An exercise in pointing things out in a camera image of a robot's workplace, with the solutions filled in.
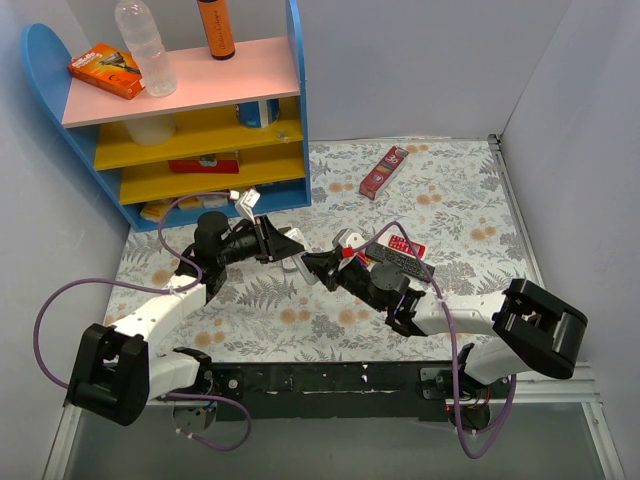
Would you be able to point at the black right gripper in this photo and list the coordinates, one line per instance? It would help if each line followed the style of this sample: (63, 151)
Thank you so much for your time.
(333, 270)

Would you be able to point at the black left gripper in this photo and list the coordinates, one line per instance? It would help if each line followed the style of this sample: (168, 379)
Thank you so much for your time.
(266, 238)

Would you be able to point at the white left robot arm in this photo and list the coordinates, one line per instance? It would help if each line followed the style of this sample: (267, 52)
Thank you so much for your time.
(119, 368)

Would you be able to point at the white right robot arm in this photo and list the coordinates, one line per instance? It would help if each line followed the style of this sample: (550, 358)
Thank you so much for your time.
(530, 328)

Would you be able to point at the black remote control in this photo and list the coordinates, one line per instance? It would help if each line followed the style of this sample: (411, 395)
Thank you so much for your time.
(408, 264)

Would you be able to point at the purple battery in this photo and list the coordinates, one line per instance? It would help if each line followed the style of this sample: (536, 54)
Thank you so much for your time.
(365, 260)

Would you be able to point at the red box on shelf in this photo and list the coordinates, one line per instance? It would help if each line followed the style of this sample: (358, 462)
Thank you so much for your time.
(212, 163)

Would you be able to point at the red toothpaste box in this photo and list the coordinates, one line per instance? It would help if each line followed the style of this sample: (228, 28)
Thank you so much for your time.
(383, 172)

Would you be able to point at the floral table mat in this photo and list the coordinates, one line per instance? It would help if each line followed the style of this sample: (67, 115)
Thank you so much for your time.
(450, 197)

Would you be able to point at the blue shelf unit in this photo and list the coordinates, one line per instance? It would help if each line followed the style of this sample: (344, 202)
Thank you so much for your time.
(233, 123)

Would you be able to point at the blue white can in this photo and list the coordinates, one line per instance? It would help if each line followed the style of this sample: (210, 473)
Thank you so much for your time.
(258, 114)

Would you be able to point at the white cup on shelf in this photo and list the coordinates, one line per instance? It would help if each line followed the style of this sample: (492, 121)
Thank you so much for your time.
(151, 130)

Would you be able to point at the orange cologne bottle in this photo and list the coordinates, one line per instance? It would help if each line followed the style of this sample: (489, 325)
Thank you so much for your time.
(217, 26)

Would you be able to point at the orange razor box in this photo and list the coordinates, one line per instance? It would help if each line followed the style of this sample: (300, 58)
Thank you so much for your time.
(110, 69)

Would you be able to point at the clear plastic bottle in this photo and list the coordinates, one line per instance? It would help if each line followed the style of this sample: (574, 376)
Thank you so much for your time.
(143, 40)

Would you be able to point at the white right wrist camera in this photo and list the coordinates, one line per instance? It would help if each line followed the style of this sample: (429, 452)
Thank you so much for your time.
(347, 239)

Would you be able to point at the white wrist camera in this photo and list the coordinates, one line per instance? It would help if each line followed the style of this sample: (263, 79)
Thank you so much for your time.
(245, 201)
(347, 239)

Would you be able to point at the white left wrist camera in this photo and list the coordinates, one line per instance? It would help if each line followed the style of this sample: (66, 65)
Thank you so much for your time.
(245, 201)

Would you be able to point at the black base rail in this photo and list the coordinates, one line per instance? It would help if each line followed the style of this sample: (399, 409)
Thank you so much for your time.
(323, 390)

